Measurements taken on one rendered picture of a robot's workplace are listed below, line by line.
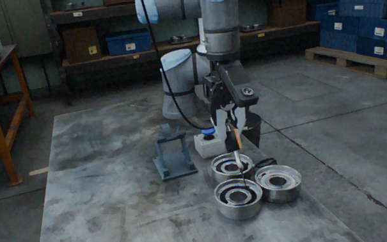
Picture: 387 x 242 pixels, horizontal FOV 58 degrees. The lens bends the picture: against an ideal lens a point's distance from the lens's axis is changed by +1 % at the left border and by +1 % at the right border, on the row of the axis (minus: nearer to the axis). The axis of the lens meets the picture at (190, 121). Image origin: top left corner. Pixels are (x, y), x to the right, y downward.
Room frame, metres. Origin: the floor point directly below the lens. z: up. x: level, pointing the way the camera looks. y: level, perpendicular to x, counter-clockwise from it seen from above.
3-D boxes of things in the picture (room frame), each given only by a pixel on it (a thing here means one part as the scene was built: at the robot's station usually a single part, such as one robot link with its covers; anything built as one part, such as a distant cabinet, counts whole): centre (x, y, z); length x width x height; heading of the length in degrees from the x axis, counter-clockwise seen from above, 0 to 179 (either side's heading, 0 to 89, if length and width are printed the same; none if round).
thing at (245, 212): (0.64, -0.09, 0.82); 0.10 x 0.10 x 0.04
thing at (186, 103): (1.25, 0.03, 0.85); 0.15 x 0.15 x 0.10
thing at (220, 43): (0.75, -0.08, 1.15); 0.08 x 0.08 x 0.05
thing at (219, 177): (0.76, -0.09, 0.82); 0.10 x 0.10 x 0.04
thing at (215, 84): (0.76, -0.08, 1.07); 0.09 x 0.08 x 0.12; 16
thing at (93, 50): (4.15, 1.15, 0.64); 0.49 x 0.40 x 0.37; 110
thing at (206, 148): (0.92, -0.05, 0.82); 0.08 x 0.07 x 0.05; 15
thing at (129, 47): (4.32, 0.64, 0.56); 0.52 x 0.38 x 0.22; 102
